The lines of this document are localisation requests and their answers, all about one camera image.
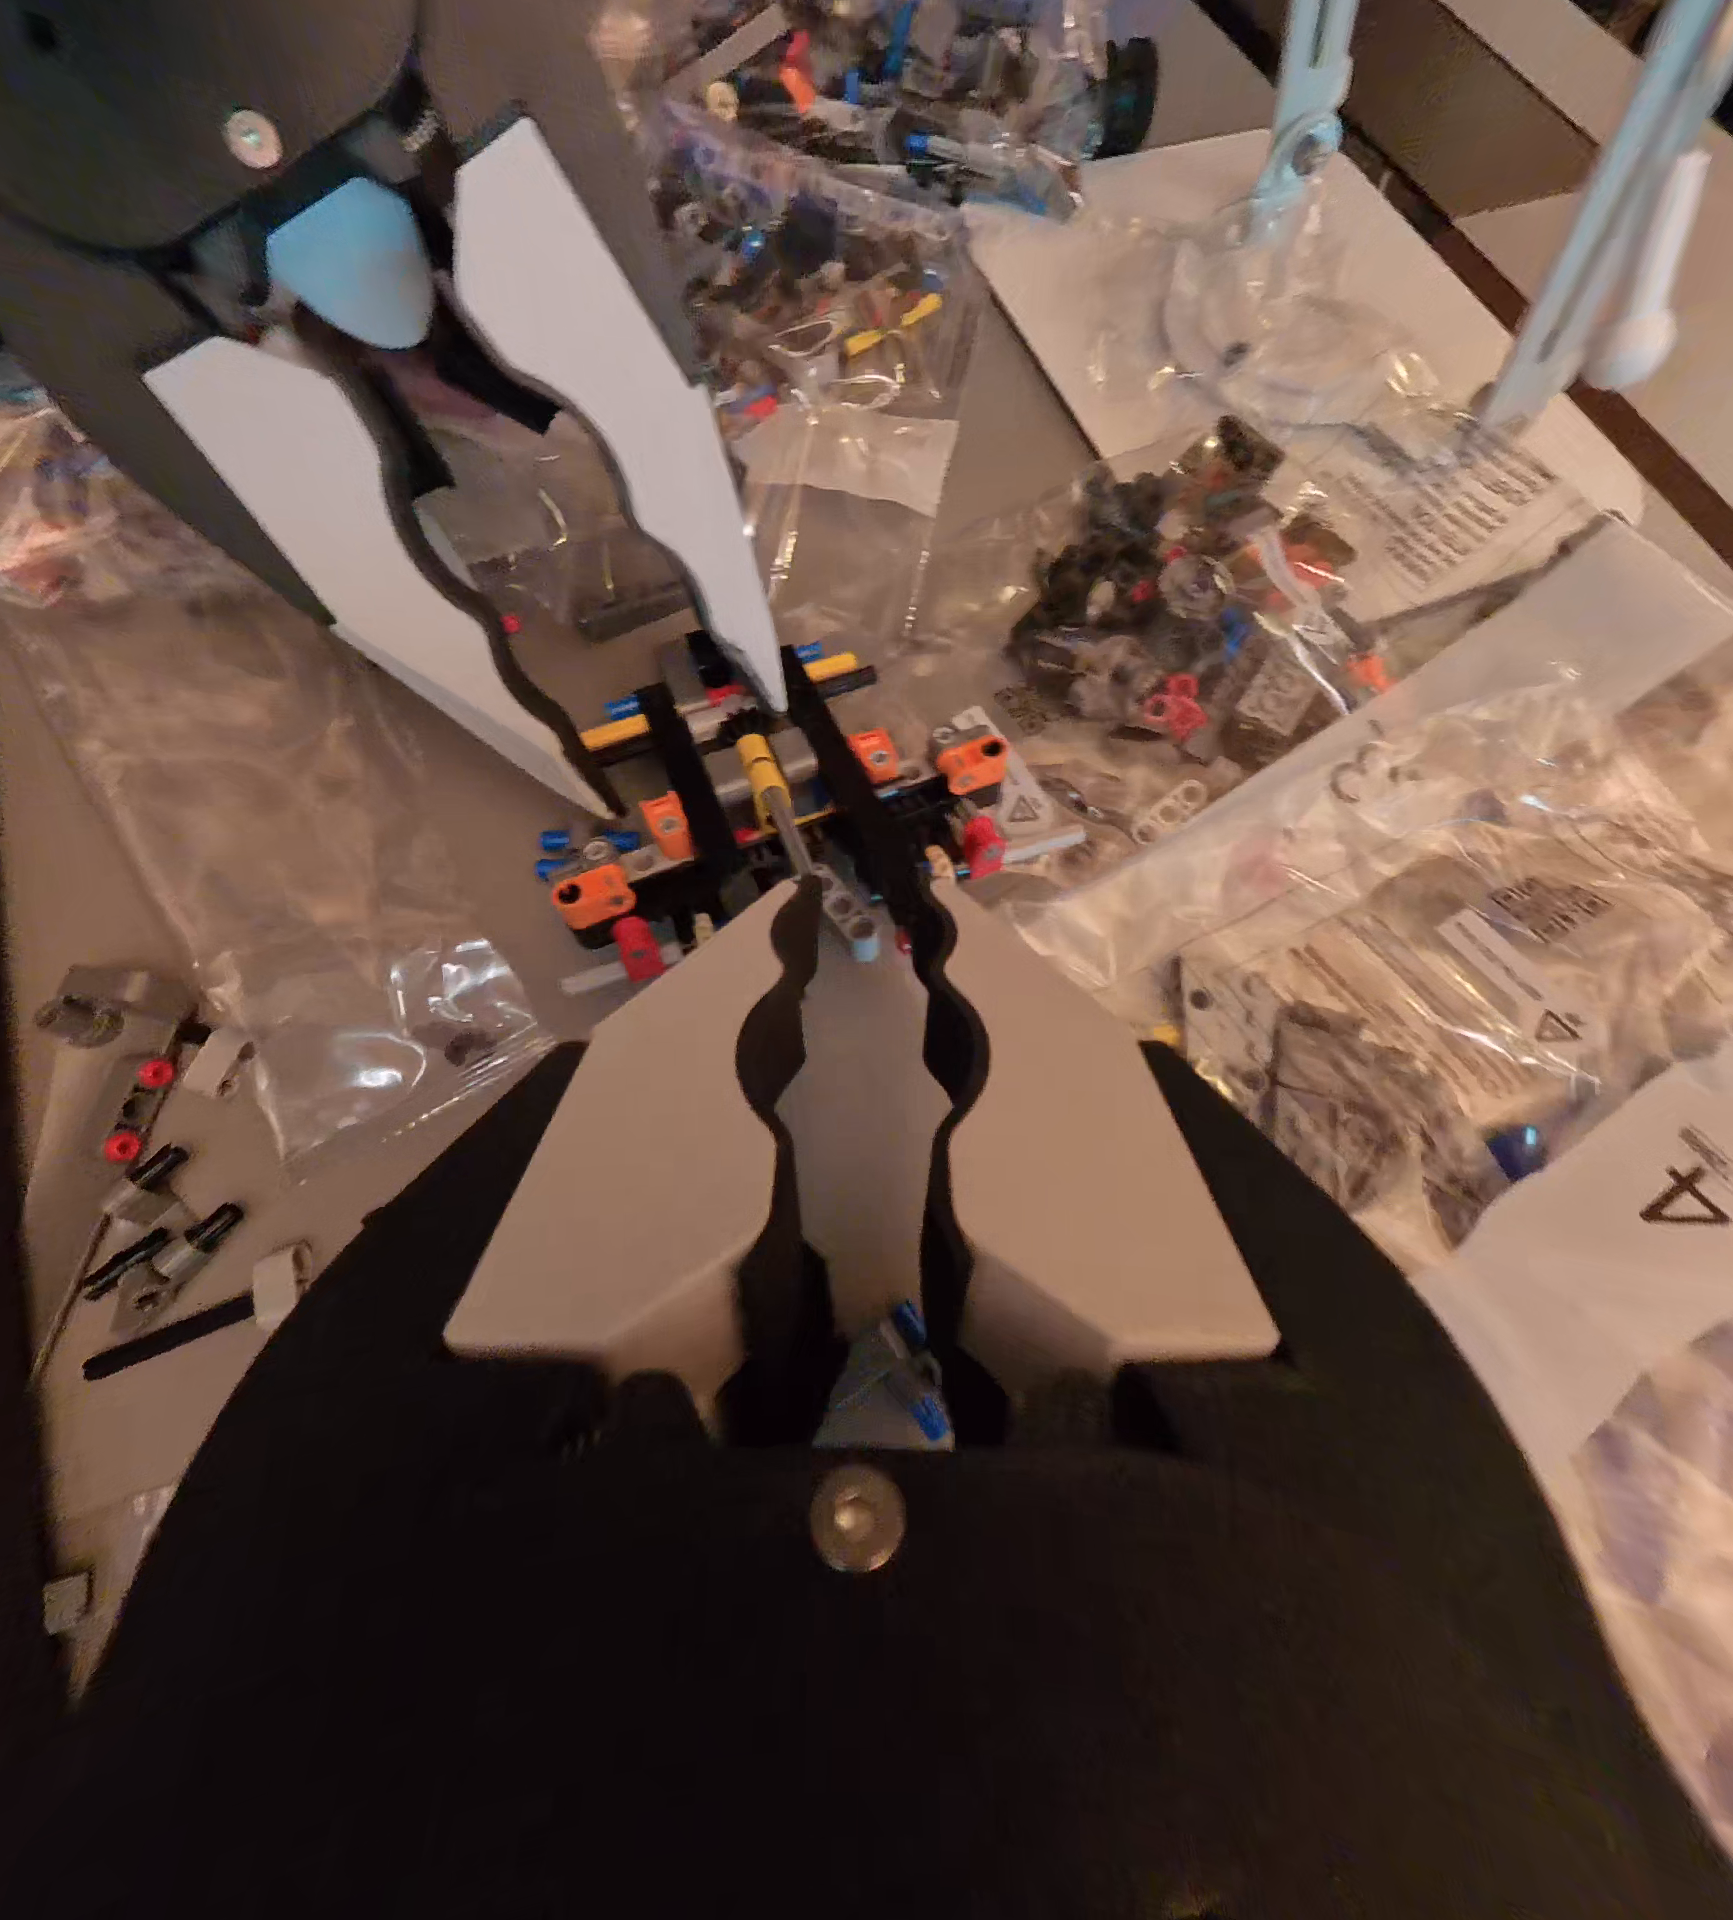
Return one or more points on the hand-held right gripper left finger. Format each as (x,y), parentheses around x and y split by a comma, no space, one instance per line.
(626,1185)

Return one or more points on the small clear bag of lego parts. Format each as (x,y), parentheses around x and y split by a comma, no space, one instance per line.
(42,479)

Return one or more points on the metal booklet stand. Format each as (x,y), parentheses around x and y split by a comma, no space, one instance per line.
(1600,272)

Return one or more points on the white paper sheet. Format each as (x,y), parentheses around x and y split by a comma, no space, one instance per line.
(1047,272)

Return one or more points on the striped clear bag of lego parts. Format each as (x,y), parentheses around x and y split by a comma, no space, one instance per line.
(881,90)

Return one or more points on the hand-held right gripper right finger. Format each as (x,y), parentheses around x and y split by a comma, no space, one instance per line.
(1105,1185)

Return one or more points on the large labelled bag of lego parts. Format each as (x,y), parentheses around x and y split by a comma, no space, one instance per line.
(1483,931)

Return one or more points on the flat empty clear bag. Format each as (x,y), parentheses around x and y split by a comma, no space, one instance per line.
(281,901)

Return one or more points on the black lego tire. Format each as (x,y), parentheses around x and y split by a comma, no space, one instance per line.
(1129,90)

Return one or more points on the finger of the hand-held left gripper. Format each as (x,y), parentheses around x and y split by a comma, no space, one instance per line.
(581,316)
(326,497)

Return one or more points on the scattered loose lego pieces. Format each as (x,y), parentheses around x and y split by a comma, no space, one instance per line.
(117,1006)

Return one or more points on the small lego piece blue pins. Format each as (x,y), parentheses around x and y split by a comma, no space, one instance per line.
(904,1373)

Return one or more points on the multicolour lego assembly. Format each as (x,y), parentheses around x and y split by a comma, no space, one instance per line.
(746,766)

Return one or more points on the clear bag of black lego parts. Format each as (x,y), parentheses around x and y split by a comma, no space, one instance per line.
(1182,586)

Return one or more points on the clear bag with white disc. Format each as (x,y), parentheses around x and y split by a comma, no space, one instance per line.
(1257,331)

